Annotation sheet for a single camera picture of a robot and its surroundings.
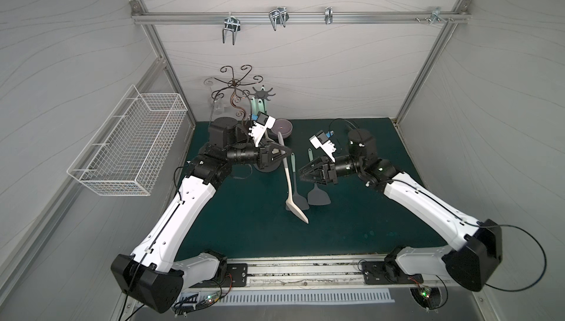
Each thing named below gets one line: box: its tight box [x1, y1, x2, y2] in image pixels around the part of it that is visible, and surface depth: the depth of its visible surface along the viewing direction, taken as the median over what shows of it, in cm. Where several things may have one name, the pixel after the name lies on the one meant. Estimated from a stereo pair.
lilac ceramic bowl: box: [270, 118, 293, 140], surface depth 115 cm
